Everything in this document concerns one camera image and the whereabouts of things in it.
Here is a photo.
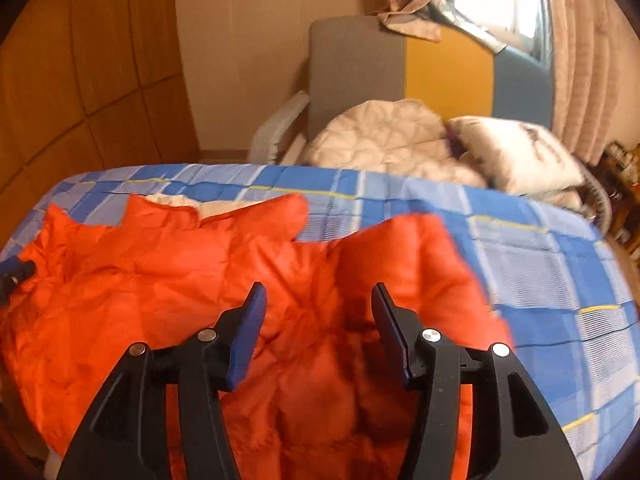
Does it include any cluttered wooden desk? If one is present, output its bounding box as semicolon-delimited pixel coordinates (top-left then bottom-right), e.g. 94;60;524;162
597;142;640;261

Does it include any grey yellow blue headboard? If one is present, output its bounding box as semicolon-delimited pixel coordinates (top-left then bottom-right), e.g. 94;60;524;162
307;16;553;133

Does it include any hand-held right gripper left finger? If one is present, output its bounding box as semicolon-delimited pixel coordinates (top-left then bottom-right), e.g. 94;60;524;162
55;281;268;480

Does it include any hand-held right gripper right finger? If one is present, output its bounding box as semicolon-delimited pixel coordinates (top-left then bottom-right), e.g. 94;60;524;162
370;282;583;480

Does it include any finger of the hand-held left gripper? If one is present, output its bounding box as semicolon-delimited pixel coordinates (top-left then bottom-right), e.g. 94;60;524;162
0;256;37;306

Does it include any white printed pillow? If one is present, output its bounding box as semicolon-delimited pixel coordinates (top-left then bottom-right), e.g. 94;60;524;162
447;115;586;196

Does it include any wooden wardrobe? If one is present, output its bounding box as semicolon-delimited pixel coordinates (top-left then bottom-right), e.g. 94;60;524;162
0;0;201;256

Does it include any orange quilted down jacket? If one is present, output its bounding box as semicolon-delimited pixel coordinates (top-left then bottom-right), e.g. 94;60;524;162
0;192;516;480

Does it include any bed with blue plaid sheet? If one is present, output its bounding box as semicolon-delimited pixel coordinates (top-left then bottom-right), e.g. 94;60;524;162
0;162;640;471

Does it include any grey bed guard rail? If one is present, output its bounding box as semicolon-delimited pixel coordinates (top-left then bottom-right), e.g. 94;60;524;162
575;175;613;233

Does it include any white plastic chair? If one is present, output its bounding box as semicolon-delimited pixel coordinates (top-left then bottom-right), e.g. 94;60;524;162
248;91;311;166

